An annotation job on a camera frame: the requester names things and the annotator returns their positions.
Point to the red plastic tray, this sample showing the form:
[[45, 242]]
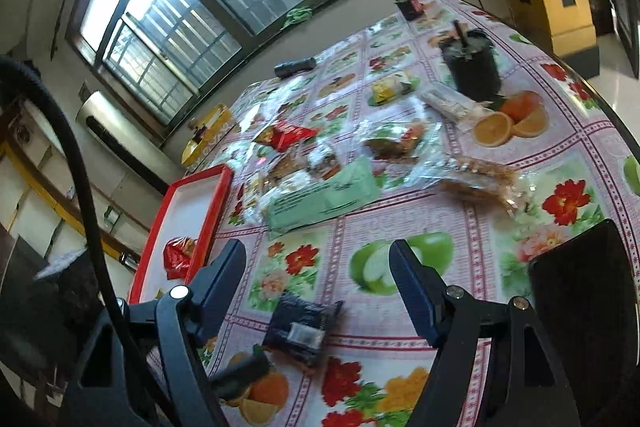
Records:
[[185, 207]]

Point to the dark blue snack packet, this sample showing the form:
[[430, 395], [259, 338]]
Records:
[[300, 327]]

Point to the red snack packet white print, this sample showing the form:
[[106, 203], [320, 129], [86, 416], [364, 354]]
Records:
[[285, 136]]

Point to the crinkled red gold snack packet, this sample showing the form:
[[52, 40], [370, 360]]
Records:
[[177, 257]]

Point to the pale green snack packet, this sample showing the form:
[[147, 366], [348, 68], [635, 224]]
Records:
[[320, 202]]

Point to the clear packet of nuts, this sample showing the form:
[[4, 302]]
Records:
[[300, 167]]

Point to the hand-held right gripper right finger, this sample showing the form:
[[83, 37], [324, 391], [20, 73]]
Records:
[[412, 292]]

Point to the dark bottle with red label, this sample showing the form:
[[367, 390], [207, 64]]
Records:
[[199, 134]]

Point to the yellow snack packet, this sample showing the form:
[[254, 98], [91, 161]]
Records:
[[390, 91]]

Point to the dark cylindrical object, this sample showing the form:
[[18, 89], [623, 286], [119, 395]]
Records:
[[240, 374]]

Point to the green cloth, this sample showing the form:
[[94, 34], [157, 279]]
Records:
[[297, 18]]

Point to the yellow framed wall shelves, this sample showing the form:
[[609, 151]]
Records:
[[40, 207]]

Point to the clear packet of brown snacks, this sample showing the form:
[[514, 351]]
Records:
[[395, 144]]

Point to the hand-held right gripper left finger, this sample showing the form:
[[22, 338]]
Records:
[[225, 282]]

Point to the black flashlight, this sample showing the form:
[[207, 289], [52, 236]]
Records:
[[295, 67]]

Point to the small dark bottle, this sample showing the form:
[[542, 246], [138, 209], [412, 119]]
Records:
[[410, 7]]

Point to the white standing air conditioner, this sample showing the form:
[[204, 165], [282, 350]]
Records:
[[110, 117]]

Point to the long white snack packet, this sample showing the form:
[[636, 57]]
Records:
[[450, 103]]

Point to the yellow cardboard box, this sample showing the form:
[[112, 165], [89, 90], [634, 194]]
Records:
[[215, 124]]

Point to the clear packet of brown cake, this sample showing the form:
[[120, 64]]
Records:
[[480, 179]]

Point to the black cylindrical container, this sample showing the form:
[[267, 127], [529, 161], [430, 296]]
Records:
[[472, 72]]

